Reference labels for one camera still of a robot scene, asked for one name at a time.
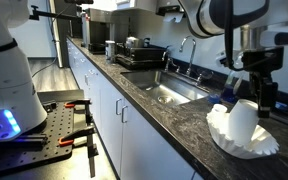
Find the black orange bar clamp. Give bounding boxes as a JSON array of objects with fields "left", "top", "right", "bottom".
[
  {"left": 63, "top": 98, "right": 94, "bottom": 127},
  {"left": 57, "top": 124, "right": 100, "bottom": 179}
]

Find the metal canister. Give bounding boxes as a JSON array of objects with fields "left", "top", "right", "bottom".
[{"left": 104, "top": 39, "right": 117, "bottom": 62}]

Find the small blue dish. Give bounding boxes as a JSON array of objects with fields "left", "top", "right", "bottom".
[{"left": 207, "top": 93, "right": 222, "bottom": 104}]

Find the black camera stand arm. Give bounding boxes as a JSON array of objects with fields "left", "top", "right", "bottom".
[{"left": 28, "top": 0, "right": 95, "bottom": 22}]

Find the white plastic cup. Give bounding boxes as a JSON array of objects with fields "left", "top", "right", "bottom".
[{"left": 227, "top": 98, "right": 260, "bottom": 146}]

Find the steel coffee machine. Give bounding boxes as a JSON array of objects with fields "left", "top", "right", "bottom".
[{"left": 80, "top": 7, "right": 117, "bottom": 55}]

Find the stainless steel sink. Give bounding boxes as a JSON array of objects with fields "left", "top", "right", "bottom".
[{"left": 120, "top": 68, "right": 211, "bottom": 107}]

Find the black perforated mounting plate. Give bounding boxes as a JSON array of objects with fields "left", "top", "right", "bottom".
[{"left": 0, "top": 101, "right": 76, "bottom": 175}]

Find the black dish rack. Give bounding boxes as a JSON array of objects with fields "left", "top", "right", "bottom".
[{"left": 114, "top": 42, "right": 168, "bottom": 71}]

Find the metal kettle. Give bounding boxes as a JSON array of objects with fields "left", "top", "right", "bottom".
[{"left": 124, "top": 36, "right": 145, "bottom": 50}]

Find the white base cabinet row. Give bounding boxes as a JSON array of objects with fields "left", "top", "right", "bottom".
[{"left": 66, "top": 37, "right": 199, "bottom": 180}]

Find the small chrome side tap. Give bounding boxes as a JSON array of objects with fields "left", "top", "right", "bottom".
[{"left": 161, "top": 49, "right": 182, "bottom": 74}]

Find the round metal sink drain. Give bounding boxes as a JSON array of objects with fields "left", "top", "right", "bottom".
[{"left": 157, "top": 95, "right": 175, "bottom": 105}]

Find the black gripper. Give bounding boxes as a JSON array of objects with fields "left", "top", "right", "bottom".
[{"left": 241, "top": 46, "right": 285, "bottom": 119}]

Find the blue dish soap bottle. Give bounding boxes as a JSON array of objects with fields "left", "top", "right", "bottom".
[{"left": 221, "top": 69, "right": 242, "bottom": 103}]

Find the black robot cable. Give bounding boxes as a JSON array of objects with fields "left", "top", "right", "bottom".
[{"left": 223, "top": 0, "right": 236, "bottom": 72}]

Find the white coffee filter stack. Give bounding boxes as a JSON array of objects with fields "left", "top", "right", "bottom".
[{"left": 205, "top": 103, "right": 280, "bottom": 160}]

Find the paper towel dispenser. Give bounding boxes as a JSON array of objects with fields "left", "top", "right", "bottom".
[{"left": 155, "top": 4, "right": 187, "bottom": 24}]

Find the chrome gooseneck faucet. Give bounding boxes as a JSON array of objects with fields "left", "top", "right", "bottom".
[{"left": 178, "top": 35, "right": 199, "bottom": 77}]

